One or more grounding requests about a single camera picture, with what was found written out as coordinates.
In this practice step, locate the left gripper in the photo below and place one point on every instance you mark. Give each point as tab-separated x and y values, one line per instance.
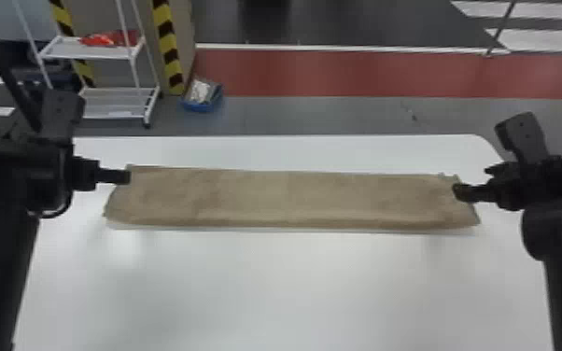
81	173

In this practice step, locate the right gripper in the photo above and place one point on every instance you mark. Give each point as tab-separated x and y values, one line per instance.
506	188

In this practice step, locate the beige towel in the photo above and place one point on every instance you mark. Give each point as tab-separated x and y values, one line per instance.
286	198

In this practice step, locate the white shelf trolley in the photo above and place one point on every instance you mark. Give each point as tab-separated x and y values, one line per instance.
114	100

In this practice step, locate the blue tray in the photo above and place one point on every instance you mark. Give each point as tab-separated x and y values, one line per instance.
202	94

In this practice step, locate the red snack packet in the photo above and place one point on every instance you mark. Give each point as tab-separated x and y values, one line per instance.
107	39

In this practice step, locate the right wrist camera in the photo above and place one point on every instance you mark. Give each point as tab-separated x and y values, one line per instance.
523	137

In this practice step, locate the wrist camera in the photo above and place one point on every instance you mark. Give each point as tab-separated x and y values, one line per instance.
60	115
523	137

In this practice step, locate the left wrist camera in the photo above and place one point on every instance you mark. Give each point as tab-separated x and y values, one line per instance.
60	115

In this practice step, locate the yellow black striped post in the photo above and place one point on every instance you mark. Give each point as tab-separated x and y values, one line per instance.
168	44
68	29

